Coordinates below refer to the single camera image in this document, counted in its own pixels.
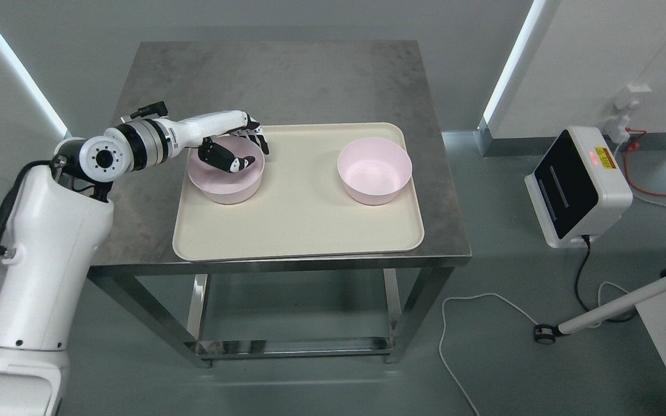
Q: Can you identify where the white wall plug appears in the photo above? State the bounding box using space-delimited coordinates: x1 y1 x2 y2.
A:
604 83 652 145

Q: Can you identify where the white stand leg with caster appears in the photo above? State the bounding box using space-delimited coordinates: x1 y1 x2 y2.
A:
533 276 666 345

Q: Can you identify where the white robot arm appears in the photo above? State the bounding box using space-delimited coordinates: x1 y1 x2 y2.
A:
0 103 204 415

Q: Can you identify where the beige plastic tray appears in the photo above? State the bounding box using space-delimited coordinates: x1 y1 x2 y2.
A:
172 122 425 261

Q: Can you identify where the red cable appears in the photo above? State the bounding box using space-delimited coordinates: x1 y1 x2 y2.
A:
623 128 666 203

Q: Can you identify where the pink bowl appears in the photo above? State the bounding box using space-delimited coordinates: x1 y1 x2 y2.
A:
187 135 265 205
336 137 414 206

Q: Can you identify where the black power cable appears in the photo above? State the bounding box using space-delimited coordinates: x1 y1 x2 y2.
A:
574 235 634 322

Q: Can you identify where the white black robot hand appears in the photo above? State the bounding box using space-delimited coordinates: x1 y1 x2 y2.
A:
170 110 270 173

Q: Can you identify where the white floor cable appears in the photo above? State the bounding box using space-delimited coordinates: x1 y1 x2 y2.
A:
438 281 634 416

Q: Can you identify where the steel table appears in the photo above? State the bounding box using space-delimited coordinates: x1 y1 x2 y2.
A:
88 40 472 367

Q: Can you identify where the white black device box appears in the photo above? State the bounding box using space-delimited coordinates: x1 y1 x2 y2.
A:
524 126 633 248

